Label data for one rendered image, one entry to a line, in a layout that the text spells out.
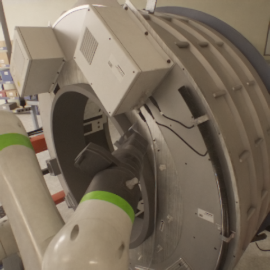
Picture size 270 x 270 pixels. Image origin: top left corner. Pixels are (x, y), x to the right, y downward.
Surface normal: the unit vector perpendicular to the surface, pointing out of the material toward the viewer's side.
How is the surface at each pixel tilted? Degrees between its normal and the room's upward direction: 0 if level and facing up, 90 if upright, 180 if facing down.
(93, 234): 18
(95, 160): 98
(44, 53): 55
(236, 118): 75
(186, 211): 90
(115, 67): 90
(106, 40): 90
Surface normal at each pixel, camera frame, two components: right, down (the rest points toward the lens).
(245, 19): -0.12, 0.39
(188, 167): -0.72, 0.29
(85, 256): 0.18, -0.63
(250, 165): -0.32, 0.23
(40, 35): 0.54, -0.32
